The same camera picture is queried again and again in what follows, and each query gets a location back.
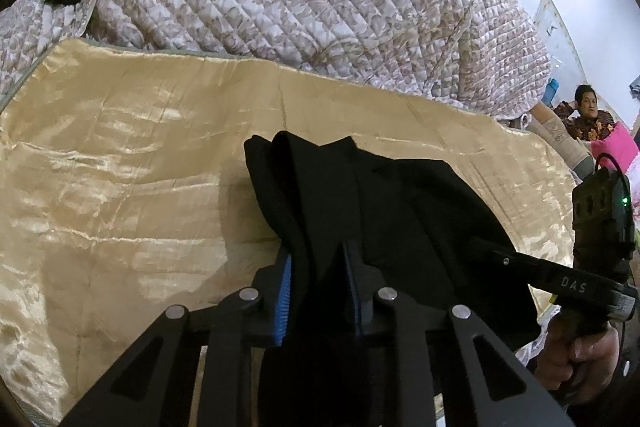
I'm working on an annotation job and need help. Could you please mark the person's right hand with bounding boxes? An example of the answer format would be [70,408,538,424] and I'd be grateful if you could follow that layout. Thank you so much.
[534,307,623,408]

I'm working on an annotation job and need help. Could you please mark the golden satin blanket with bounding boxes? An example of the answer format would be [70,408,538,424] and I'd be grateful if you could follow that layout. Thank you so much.
[0,38,586,427]

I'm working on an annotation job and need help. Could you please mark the black pants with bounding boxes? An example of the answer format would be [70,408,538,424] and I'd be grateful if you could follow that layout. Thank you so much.
[243,132,543,427]

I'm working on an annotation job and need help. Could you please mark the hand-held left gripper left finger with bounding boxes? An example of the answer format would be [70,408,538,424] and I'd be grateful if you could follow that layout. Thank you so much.
[59,254,293,427]

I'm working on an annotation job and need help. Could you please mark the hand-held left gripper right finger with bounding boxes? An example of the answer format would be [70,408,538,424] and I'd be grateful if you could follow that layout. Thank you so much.
[341,242,576,427]

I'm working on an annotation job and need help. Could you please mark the white board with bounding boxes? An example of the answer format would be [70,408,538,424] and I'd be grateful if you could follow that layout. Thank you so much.
[532,0,587,94]

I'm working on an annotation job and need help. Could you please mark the beige patterned bolster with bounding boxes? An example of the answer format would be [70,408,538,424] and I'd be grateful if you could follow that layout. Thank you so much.
[529,104,597,184]

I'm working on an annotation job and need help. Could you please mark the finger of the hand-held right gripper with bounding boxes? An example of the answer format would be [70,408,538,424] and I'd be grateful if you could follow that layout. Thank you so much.
[470,250,623,323]

